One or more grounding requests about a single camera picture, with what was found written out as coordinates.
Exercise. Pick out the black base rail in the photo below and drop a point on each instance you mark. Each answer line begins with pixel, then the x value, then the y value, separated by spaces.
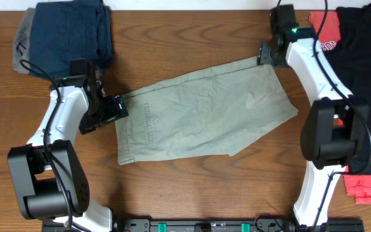
pixel 201 225

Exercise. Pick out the red printed t-shirt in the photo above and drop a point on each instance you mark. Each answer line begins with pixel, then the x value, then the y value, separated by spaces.
pixel 357 186

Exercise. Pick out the khaki green shorts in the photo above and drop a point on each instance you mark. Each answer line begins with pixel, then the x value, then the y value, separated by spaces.
pixel 219 110

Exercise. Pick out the folded navy blue shorts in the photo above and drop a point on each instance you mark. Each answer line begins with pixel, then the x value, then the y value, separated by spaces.
pixel 66 30

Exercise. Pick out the folded grey garment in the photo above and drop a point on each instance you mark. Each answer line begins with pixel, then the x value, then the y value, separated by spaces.
pixel 21 42

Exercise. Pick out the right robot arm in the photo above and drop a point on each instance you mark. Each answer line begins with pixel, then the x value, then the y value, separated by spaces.
pixel 332 136

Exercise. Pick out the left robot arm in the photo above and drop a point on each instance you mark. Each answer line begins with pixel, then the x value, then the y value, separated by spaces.
pixel 49 182

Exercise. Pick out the black t-shirt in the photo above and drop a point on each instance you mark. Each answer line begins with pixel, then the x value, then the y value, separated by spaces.
pixel 351 61

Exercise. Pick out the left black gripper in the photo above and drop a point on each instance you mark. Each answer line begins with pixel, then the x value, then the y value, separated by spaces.
pixel 115 109

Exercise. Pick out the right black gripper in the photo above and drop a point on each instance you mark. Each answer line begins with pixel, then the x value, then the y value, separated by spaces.
pixel 264 55

